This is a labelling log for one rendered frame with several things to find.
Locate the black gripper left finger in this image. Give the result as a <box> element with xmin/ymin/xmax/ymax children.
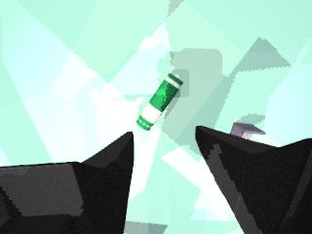
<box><xmin>0</xmin><ymin>132</ymin><xmax>135</xmax><ymax>234</ymax></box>

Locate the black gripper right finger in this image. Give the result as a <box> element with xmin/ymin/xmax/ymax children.
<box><xmin>195</xmin><ymin>126</ymin><xmax>312</xmax><ymax>234</ymax></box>

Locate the green cylindrical battery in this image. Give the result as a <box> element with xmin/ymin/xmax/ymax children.
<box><xmin>136</xmin><ymin>73</ymin><xmax>183</xmax><ymax>131</ymax></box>

